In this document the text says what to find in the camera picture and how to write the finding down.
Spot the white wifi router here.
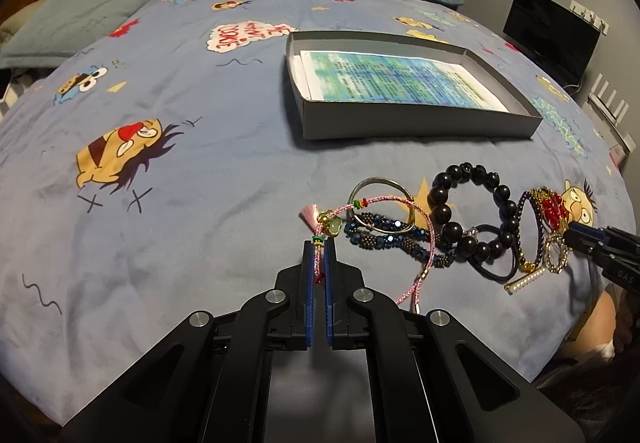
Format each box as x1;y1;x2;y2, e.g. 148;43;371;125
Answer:
587;73;637;156

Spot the blue-green printed paper sheet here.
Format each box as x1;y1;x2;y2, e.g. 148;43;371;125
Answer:
293;51;508;112

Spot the gold ring bangle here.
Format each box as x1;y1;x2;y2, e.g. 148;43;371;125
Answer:
542;231;570;274

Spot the dark blue gold rope bracelet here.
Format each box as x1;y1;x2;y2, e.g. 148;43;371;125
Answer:
503;189;548;297

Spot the grey cardboard box tray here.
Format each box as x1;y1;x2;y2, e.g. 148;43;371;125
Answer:
286;30;542;140

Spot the blue gold beaded bracelet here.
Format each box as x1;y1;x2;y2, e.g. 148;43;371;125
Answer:
342;210;458;270

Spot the grey-green pillow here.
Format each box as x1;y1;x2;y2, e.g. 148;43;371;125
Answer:
1;0;151;69

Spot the white wall hook rack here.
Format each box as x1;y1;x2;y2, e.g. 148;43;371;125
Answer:
570;0;610;36

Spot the silver metal bangle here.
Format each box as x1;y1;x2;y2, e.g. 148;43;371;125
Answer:
346;176;416;235

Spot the pink braided cord bracelet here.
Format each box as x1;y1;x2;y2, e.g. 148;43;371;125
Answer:
298;194;437;314

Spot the large black bead bracelet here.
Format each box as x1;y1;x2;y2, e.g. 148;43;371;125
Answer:
426;161;522;265

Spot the person's hand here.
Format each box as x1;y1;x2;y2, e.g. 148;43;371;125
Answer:
556;288;620;361

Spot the black hair tie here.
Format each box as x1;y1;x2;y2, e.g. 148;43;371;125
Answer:
462;223;522;283

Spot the blue cartoon print bedsheet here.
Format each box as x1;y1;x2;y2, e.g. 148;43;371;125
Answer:
1;0;636;423

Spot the black monitor screen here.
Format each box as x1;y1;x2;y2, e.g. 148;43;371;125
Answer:
503;0;600;86

